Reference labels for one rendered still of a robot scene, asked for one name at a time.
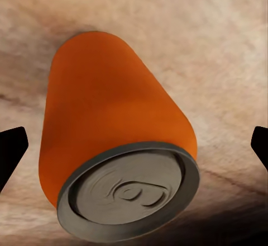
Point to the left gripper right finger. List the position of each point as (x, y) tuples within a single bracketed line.
[(259, 143)]

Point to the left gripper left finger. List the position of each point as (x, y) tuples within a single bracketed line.
[(13, 144)]

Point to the can of soda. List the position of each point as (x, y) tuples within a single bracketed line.
[(117, 156)]

